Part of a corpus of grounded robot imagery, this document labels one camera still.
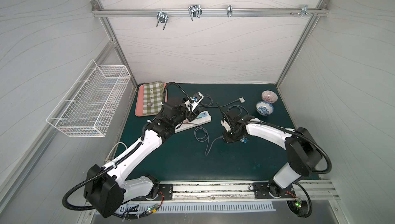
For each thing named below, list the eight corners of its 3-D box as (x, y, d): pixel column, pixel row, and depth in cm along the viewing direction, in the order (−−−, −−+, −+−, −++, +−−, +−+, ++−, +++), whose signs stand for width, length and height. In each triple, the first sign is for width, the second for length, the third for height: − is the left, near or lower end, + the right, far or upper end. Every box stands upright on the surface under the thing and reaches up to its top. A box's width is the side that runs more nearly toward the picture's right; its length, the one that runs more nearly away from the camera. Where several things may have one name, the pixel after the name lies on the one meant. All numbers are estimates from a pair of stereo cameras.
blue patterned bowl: (257, 115, 104) (258, 112, 101) (254, 104, 110) (255, 100, 107) (273, 115, 104) (275, 112, 101) (269, 104, 110) (271, 100, 107)
